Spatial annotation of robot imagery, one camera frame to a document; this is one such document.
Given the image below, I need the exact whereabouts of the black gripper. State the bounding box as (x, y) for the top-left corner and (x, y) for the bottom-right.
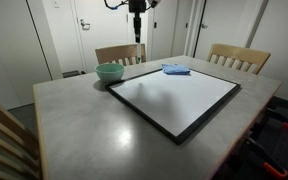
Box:
(128, 0), (148, 44)

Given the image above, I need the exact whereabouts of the white marker with green cap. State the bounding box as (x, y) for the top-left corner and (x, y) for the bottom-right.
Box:
(136, 40), (142, 65)

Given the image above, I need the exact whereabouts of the mint green bowl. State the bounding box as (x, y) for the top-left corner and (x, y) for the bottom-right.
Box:
(94, 62), (126, 84)

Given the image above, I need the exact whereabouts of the wooden slat-back chair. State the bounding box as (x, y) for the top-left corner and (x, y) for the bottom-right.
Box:
(206, 43), (272, 76)
(0, 91), (42, 180)
(94, 43), (148, 66)

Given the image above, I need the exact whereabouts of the folded blue cloth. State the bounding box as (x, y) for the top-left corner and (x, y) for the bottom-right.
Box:
(160, 63), (192, 76)

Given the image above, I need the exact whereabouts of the black framed whiteboard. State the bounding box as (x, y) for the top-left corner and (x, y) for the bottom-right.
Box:
(104, 68), (242, 146)

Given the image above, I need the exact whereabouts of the white door with knob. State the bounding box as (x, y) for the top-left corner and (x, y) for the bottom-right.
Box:
(193, 0), (263, 63)

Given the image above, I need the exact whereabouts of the black clamp with red grip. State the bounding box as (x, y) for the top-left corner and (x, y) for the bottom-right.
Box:
(245, 138), (288, 180)

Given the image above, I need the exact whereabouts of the black and blue arm cable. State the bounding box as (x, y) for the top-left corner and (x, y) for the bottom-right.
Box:
(103, 0), (130, 12)

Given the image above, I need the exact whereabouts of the white door with lever handle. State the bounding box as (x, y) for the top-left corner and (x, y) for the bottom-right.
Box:
(71, 0), (132, 74)

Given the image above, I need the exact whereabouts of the silver lever door handle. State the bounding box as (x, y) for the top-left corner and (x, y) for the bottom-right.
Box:
(79, 18), (92, 31)

